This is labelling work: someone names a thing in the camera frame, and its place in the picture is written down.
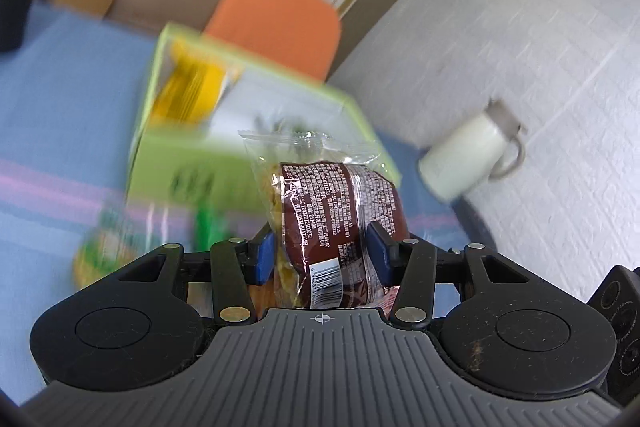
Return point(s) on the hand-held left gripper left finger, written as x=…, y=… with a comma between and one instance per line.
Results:
x=262, y=257

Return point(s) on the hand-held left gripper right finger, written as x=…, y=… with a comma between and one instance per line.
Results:
x=377, y=252

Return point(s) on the brown cake packet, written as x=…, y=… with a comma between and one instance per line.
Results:
x=320, y=207

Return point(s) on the light green cardboard box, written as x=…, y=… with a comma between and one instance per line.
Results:
x=165, y=167

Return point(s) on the round green striped cookie packet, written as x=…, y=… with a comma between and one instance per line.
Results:
x=105, y=247

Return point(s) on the yellow snack packet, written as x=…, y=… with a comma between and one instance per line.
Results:
x=190, y=92

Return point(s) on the orange chair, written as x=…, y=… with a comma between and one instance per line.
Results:
x=280, y=17

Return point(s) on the blue striped tablecloth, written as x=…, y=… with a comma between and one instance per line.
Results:
x=60, y=117

